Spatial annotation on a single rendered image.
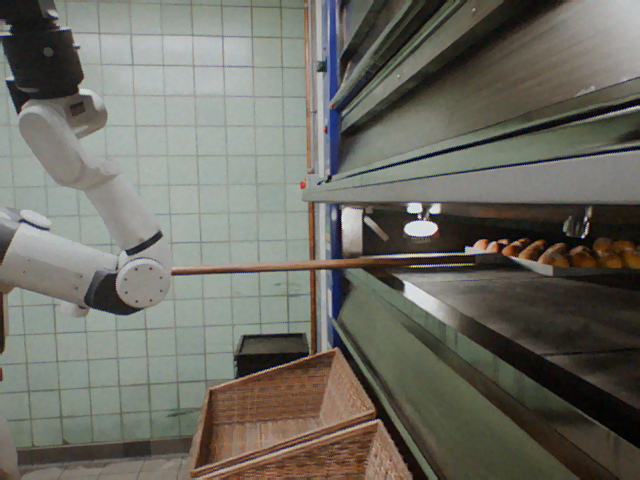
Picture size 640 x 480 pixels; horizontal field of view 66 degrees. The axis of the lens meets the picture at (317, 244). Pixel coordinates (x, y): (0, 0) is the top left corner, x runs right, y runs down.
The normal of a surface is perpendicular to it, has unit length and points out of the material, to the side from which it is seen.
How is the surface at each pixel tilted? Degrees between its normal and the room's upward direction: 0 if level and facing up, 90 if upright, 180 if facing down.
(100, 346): 90
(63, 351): 90
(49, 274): 98
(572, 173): 82
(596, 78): 70
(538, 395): 90
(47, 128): 114
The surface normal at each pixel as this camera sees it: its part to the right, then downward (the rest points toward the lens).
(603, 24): -0.94, -0.31
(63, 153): -0.20, 0.48
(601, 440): -0.99, 0.03
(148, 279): 0.38, 0.21
